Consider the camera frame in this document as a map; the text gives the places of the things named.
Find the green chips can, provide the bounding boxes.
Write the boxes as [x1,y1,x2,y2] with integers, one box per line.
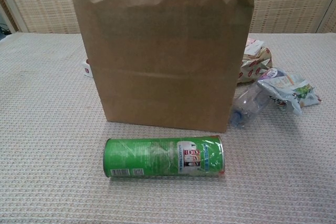
[102,134,226,179]

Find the clear plastic water bottle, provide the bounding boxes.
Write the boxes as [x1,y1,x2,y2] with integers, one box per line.
[230,68,287,127]

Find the gold foil bag red lips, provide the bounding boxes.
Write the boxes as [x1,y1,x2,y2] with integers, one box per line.
[237,47,274,86]

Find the pale blue green snack pouch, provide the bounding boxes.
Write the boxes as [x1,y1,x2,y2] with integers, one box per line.
[257,73,322,116]

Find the brown paper bag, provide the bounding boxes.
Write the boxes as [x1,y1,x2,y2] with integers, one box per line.
[70,0,255,133]

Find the red white toothpaste box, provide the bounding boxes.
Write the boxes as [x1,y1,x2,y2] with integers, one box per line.
[81,58,93,78]

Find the pink white wet wipes pack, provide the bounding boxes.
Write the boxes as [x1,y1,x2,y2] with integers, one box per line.
[245,37,265,57]

